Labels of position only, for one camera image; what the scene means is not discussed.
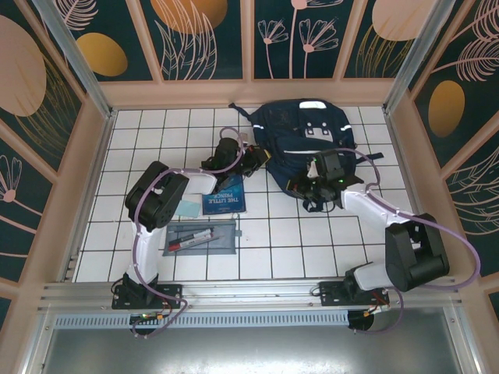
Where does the navy blue backpack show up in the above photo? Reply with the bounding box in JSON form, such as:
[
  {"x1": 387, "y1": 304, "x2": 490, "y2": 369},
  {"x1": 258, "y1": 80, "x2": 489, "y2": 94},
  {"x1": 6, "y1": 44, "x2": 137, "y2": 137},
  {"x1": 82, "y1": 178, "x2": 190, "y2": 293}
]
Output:
[{"x1": 228, "y1": 99, "x2": 385, "y2": 213}]

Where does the blue Little Prince book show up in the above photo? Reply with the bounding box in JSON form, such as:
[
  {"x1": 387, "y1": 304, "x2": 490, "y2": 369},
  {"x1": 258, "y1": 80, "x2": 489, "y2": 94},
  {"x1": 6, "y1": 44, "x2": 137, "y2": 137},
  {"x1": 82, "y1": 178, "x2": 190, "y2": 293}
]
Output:
[{"x1": 201, "y1": 174, "x2": 250, "y2": 216}]

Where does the light blue note pad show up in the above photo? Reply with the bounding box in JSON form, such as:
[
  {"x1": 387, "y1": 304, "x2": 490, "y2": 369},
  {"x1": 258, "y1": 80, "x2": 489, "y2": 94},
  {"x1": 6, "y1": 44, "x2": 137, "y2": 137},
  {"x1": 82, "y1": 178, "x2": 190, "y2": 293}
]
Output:
[{"x1": 179, "y1": 199, "x2": 204, "y2": 219}]

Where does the grey mesh pencil case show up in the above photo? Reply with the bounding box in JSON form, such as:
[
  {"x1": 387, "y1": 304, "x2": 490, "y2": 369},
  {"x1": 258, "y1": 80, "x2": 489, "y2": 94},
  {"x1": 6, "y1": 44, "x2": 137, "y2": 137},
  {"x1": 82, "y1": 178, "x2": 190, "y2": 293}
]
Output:
[{"x1": 161, "y1": 218, "x2": 243, "y2": 258}]

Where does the grey metal sheet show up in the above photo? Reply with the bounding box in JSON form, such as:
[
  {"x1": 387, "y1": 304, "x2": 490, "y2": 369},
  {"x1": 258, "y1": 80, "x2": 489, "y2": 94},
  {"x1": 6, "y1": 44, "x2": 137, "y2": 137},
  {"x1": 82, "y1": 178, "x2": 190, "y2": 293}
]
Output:
[{"x1": 38, "y1": 326, "x2": 465, "y2": 374}]

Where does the small green circuit board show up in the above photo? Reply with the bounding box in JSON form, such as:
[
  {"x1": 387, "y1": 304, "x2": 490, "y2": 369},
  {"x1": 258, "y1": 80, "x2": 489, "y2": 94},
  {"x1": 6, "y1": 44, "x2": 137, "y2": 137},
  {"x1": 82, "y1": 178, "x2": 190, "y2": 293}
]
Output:
[{"x1": 130, "y1": 312, "x2": 167, "y2": 324}]

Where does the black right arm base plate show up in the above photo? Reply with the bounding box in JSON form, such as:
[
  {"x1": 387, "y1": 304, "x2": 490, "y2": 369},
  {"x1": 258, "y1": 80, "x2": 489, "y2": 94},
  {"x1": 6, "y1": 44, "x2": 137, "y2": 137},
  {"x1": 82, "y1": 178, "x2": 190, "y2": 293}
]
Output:
[{"x1": 318, "y1": 280, "x2": 391, "y2": 308}]

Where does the aluminium mounting rail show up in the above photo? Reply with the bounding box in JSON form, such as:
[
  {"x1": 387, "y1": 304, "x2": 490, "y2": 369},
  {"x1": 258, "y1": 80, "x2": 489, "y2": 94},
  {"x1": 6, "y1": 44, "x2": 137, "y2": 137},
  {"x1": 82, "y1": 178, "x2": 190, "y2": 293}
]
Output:
[{"x1": 37, "y1": 276, "x2": 465, "y2": 312}]

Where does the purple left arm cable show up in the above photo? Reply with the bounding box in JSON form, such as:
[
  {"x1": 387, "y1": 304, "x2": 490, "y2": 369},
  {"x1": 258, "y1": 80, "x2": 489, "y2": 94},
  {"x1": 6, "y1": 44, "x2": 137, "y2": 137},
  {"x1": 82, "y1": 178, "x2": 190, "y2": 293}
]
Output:
[{"x1": 131, "y1": 127, "x2": 253, "y2": 340}]

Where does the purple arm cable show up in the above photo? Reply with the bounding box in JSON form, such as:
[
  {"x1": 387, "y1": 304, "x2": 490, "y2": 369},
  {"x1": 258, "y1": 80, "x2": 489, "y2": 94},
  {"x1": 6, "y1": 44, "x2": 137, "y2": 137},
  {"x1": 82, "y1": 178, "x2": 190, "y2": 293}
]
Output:
[
  {"x1": 131, "y1": 127, "x2": 253, "y2": 340},
  {"x1": 334, "y1": 146, "x2": 481, "y2": 337}
]

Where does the red and orange wire connector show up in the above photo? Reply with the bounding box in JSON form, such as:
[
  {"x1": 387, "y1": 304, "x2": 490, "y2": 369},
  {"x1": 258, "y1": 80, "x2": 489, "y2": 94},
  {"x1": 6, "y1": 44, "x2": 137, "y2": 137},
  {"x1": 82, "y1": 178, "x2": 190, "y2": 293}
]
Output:
[{"x1": 364, "y1": 298, "x2": 391, "y2": 317}]

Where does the grey slotted cable duct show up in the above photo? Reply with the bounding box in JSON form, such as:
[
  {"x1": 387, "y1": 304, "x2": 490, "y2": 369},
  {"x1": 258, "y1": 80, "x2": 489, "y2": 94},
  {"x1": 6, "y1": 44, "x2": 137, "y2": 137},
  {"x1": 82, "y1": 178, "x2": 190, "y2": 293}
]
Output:
[{"x1": 52, "y1": 310, "x2": 351, "y2": 329}]

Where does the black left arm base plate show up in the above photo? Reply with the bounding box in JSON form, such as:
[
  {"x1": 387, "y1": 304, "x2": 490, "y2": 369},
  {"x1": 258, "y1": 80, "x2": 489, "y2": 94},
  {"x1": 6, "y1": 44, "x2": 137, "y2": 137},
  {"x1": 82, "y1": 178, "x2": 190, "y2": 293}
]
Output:
[{"x1": 111, "y1": 283, "x2": 184, "y2": 310}]

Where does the aluminium corner post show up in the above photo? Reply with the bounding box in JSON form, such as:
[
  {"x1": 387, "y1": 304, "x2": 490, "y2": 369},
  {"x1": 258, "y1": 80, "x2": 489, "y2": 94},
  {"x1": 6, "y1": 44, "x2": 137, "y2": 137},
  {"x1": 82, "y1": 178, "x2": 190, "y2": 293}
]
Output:
[
  {"x1": 382, "y1": 0, "x2": 469, "y2": 115},
  {"x1": 33, "y1": 0, "x2": 117, "y2": 120}
]

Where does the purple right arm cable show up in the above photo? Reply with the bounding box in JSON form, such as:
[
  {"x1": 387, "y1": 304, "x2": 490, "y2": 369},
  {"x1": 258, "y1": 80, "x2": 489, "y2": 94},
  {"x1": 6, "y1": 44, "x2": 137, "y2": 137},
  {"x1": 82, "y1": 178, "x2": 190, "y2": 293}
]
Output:
[{"x1": 334, "y1": 146, "x2": 481, "y2": 337}]

